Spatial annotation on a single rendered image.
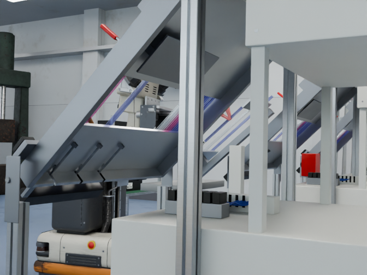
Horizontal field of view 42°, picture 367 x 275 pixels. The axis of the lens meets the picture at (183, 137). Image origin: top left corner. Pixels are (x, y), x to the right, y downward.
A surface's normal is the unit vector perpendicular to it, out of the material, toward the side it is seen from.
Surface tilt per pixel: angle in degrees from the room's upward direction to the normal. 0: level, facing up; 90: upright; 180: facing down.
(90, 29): 90
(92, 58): 90
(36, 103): 90
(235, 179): 90
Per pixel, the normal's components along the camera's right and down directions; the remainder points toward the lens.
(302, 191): -0.47, -0.04
